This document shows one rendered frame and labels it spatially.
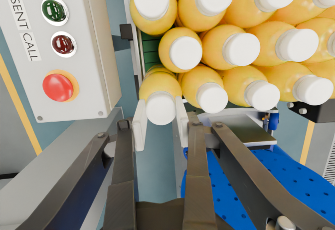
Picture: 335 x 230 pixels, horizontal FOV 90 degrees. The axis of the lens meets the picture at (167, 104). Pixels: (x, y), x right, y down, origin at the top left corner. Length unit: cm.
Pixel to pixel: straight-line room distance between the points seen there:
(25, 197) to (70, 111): 62
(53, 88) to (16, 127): 168
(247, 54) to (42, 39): 25
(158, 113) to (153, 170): 157
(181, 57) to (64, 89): 15
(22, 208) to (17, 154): 131
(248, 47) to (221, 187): 25
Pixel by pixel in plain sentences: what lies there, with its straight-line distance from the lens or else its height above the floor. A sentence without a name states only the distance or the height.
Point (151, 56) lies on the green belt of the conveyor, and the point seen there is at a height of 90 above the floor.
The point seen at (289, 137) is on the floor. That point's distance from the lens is 197.
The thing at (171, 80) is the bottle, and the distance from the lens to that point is 25.
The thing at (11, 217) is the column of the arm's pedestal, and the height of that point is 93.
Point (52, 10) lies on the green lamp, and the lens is 24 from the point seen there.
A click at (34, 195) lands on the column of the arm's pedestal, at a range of 84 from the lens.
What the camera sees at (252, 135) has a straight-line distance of 39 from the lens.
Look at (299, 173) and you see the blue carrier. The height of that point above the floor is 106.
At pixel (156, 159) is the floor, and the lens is 169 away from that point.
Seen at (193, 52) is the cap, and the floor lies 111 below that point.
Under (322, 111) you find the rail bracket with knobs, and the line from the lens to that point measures 49.
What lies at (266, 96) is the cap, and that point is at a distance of 27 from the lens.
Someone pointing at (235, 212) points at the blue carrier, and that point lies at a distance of 34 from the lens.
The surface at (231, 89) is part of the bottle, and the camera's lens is 29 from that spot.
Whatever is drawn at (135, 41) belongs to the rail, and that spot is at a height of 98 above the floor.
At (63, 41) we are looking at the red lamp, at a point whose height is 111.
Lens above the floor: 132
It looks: 69 degrees down
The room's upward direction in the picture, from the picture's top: 173 degrees clockwise
